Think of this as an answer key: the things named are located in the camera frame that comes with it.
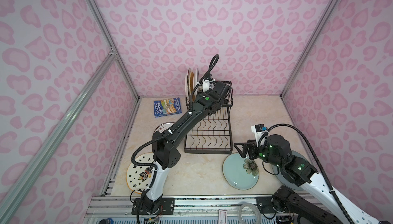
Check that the black wire dish rack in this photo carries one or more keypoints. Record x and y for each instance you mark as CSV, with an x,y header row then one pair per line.
x,y
212,135

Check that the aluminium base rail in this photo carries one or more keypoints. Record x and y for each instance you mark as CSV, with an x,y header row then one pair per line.
x,y
203,209

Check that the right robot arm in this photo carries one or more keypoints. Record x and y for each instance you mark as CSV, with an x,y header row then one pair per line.
x,y
277,152

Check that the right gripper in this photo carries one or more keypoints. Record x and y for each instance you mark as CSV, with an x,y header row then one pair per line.
x,y
253,147

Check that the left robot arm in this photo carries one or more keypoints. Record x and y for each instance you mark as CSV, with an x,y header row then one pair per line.
x,y
165,144

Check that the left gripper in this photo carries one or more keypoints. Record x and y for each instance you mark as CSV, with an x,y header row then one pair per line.
x,y
199,94

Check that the white plate orange sunburst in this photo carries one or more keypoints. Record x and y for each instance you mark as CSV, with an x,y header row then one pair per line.
x,y
162,127

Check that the star pattern cartoon plate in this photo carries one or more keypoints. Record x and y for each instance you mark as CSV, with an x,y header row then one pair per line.
x,y
139,177

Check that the blue treehouse book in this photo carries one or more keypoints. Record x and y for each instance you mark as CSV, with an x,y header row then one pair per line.
x,y
167,107

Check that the mint green flower plate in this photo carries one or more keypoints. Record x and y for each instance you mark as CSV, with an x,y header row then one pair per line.
x,y
241,173

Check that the white plate green rim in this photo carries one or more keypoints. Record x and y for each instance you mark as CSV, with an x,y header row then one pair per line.
x,y
195,84

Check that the orange woven bamboo plate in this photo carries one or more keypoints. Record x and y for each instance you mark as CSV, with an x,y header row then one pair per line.
x,y
190,84

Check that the yellow green woven plate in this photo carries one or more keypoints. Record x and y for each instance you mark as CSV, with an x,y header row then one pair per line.
x,y
205,86

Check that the cream floral plate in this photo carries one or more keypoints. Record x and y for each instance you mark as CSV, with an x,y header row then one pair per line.
x,y
186,81

